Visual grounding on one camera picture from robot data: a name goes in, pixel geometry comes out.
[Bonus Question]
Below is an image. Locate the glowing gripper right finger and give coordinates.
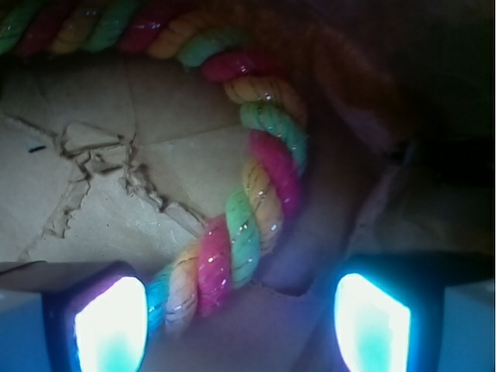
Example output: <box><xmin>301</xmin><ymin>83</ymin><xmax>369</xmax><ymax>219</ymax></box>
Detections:
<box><xmin>333</xmin><ymin>254</ymin><xmax>443</xmax><ymax>371</ymax></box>

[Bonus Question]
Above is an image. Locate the multicolored twisted rope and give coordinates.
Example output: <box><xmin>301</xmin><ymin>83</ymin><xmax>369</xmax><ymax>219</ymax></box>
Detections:
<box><xmin>0</xmin><ymin>0</ymin><xmax>311</xmax><ymax>335</ymax></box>

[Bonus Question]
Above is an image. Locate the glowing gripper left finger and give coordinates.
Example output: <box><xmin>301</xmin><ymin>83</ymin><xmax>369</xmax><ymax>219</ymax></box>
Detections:
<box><xmin>43</xmin><ymin>261</ymin><xmax>148</xmax><ymax>371</ymax></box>

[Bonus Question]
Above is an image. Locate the brown paper bag tray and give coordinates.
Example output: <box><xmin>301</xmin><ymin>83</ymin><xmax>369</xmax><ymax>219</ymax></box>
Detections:
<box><xmin>1</xmin><ymin>1</ymin><xmax>494</xmax><ymax>371</ymax></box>

